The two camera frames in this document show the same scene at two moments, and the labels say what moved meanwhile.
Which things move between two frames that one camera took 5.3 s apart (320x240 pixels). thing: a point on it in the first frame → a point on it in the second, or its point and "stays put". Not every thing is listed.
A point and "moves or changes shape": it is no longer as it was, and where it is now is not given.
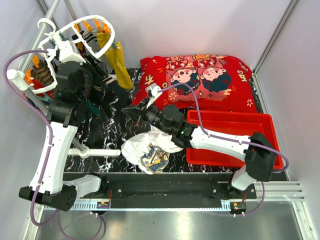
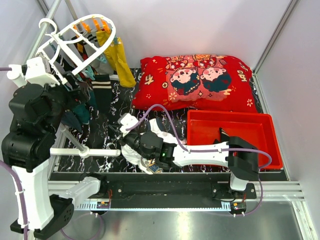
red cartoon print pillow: x=198 y=82 stays put
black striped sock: x=110 y=89 moves or changes shape
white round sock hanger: x=96 y=33 stays put
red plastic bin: x=240 y=123 stays put
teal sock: x=93 y=108 moves or changes shape
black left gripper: x=93 y=64 → x=78 y=94
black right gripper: x=134 y=112 → x=117 y=132
